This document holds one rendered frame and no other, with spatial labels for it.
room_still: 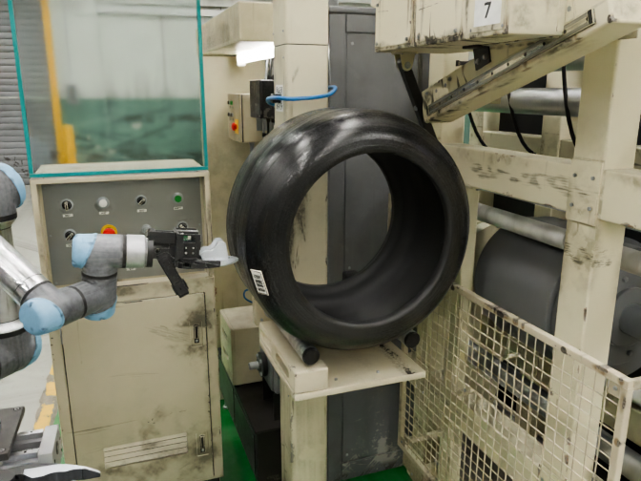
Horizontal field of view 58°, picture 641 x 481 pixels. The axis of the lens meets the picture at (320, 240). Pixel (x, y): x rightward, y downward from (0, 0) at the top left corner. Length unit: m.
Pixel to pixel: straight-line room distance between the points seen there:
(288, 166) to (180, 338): 1.03
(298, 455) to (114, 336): 0.73
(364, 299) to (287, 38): 0.76
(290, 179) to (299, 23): 0.57
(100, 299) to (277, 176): 0.47
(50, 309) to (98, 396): 0.97
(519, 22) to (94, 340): 1.60
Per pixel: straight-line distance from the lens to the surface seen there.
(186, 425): 2.31
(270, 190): 1.28
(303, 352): 1.45
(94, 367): 2.17
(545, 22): 1.30
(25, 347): 1.69
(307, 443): 2.04
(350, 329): 1.42
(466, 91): 1.58
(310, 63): 1.71
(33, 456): 1.68
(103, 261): 1.34
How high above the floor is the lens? 1.53
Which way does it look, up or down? 14 degrees down
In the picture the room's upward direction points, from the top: straight up
